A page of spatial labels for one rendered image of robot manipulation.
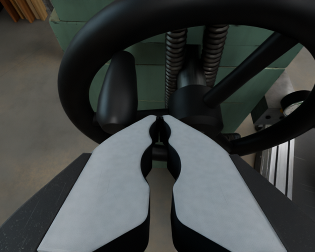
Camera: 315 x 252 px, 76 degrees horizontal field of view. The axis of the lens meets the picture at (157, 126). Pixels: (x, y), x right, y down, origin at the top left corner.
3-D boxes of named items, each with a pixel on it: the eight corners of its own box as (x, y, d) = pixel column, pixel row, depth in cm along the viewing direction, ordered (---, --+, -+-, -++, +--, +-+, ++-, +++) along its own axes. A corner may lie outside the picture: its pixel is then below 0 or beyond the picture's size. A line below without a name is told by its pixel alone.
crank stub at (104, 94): (144, 133, 12) (115, 142, 13) (147, 62, 15) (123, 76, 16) (114, 115, 10) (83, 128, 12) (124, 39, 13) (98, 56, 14)
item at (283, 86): (253, 125, 54) (268, 109, 47) (244, 89, 60) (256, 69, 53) (284, 126, 54) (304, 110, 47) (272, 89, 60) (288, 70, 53)
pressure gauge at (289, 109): (272, 121, 47) (295, 100, 39) (268, 107, 48) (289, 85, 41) (299, 122, 47) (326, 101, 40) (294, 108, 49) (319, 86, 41)
